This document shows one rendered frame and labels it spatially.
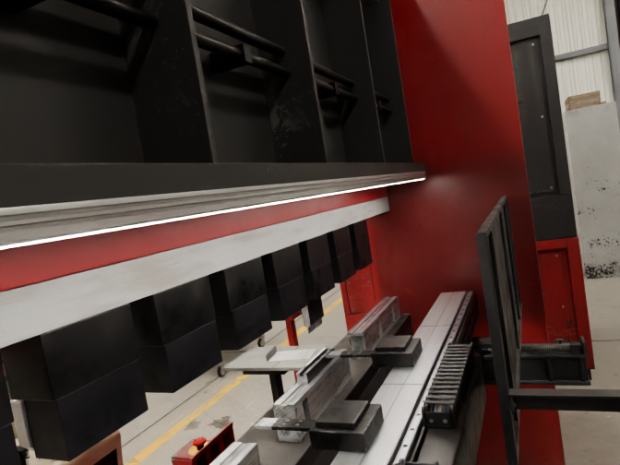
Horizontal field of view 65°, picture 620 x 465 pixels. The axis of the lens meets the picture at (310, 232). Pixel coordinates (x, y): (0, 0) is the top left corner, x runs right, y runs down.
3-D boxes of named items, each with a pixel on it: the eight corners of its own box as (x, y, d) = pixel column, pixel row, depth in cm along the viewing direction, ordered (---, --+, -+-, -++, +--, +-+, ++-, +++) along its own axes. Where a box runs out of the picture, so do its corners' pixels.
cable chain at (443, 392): (450, 356, 123) (448, 340, 123) (474, 355, 121) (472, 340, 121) (423, 428, 90) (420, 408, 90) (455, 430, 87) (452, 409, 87)
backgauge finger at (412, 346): (335, 352, 146) (332, 336, 145) (423, 351, 135) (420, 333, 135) (320, 367, 135) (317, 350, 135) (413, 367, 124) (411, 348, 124)
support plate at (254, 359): (253, 350, 161) (252, 347, 161) (327, 348, 150) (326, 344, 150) (222, 371, 144) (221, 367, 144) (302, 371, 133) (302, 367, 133)
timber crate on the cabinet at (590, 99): (566, 116, 634) (564, 101, 633) (595, 111, 621) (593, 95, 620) (574, 109, 553) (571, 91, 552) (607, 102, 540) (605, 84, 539)
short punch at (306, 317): (318, 323, 145) (314, 292, 145) (325, 323, 144) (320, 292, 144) (305, 334, 136) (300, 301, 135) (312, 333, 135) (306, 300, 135)
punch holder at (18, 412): (109, 407, 78) (89, 305, 77) (150, 408, 74) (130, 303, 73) (21, 459, 64) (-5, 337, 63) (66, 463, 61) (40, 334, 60)
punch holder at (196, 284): (187, 361, 96) (172, 278, 95) (223, 360, 93) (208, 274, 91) (132, 393, 82) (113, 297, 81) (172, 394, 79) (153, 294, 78)
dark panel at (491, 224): (516, 305, 193) (501, 195, 190) (521, 304, 193) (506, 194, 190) (506, 467, 91) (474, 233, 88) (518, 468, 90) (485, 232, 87)
